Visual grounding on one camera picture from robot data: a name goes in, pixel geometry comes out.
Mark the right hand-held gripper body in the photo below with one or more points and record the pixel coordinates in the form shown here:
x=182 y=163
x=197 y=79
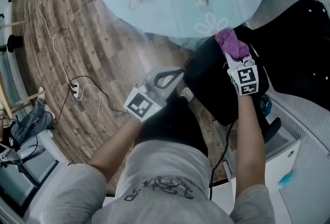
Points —
x=246 y=77

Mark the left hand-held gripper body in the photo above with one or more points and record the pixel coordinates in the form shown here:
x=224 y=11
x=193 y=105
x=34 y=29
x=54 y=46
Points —
x=140 y=105

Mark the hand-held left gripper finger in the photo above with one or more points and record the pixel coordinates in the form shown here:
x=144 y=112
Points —
x=167 y=70
x=173 y=86

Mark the purple microfibre cloth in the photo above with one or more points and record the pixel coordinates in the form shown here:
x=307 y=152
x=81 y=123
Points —
x=232 y=42

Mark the person's left forearm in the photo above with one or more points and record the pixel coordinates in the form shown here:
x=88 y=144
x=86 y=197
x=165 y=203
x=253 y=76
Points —
x=116 y=148

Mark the person's right forearm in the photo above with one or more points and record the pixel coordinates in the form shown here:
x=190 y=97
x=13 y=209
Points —
x=251 y=145

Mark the teal fluffy cloth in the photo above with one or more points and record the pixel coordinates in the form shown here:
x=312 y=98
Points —
x=284 y=179

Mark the person's white shoe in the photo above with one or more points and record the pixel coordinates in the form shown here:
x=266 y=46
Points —
x=186 y=94

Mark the black office chair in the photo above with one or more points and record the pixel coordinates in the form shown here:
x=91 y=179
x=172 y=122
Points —
x=214 y=94

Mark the black waste bin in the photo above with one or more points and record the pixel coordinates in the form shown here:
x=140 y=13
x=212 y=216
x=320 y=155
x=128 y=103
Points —
x=266 y=106

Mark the person's black trousers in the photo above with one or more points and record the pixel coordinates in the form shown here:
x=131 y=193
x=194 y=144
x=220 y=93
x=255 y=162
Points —
x=172 y=125

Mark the round light blue table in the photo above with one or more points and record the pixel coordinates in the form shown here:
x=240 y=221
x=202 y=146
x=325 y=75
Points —
x=167 y=19

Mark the black jacket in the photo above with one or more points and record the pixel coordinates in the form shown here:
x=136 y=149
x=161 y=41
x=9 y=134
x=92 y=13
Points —
x=301 y=45

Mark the white power strip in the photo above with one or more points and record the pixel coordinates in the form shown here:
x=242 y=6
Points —
x=75 y=91

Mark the white desk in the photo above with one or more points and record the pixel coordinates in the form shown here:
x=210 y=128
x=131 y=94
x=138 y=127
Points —
x=281 y=163

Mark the black round stand base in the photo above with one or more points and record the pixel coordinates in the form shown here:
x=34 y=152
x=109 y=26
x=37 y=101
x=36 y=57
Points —
x=14 y=43

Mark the black framed glass cabinet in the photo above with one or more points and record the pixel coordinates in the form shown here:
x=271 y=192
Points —
x=15 y=186

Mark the wooden frame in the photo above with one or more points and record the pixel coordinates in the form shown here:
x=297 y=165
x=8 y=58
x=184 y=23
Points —
x=15 y=23

